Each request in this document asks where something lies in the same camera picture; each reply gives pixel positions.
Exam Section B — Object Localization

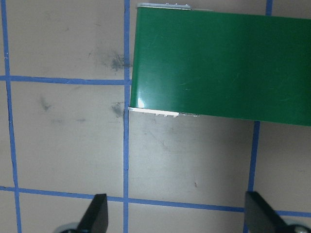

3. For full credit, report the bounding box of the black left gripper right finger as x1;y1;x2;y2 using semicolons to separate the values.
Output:
244;191;288;233

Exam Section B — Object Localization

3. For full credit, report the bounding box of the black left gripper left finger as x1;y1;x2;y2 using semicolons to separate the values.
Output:
77;194;108;233

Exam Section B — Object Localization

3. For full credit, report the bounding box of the green conveyor belt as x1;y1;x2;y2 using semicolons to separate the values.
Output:
129;3;311;126

